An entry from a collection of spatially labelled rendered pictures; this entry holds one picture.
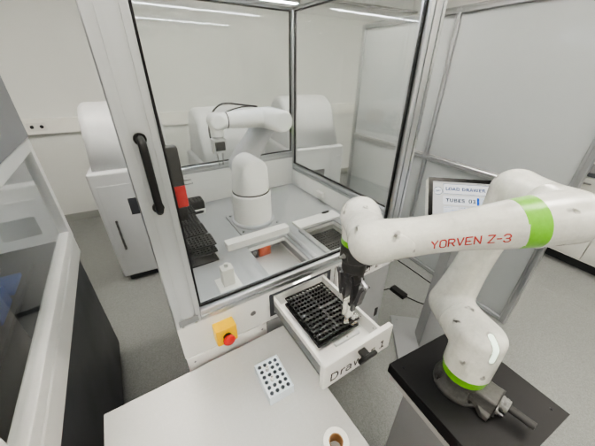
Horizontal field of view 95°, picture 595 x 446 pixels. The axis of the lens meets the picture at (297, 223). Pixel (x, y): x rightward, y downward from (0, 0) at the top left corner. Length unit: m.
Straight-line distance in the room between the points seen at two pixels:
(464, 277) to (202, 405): 0.90
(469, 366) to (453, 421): 0.17
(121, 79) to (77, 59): 3.26
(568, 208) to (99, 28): 0.96
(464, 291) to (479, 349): 0.18
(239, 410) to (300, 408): 0.19
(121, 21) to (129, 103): 0.14
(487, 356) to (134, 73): 1.06
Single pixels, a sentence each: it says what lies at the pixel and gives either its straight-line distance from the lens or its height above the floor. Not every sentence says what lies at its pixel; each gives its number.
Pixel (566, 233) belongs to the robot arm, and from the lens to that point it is 0.78.
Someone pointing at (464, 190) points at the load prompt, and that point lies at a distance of 1.58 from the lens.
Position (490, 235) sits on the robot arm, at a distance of 0.70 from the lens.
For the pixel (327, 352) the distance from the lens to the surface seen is 1.02.
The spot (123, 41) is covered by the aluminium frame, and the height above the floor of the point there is 1.71.
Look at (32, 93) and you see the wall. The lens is 4.04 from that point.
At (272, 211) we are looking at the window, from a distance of 0.89.
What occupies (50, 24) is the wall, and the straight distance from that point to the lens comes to 3.98.
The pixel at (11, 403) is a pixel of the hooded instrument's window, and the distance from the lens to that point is 0.97.
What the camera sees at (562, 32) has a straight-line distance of 2.26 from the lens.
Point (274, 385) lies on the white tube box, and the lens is 1.02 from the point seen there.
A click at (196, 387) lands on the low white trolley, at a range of 1.09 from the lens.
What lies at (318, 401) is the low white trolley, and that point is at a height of 0.76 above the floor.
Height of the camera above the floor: 1.67
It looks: 29 degrees down
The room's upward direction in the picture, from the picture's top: 1 degrees clockwise
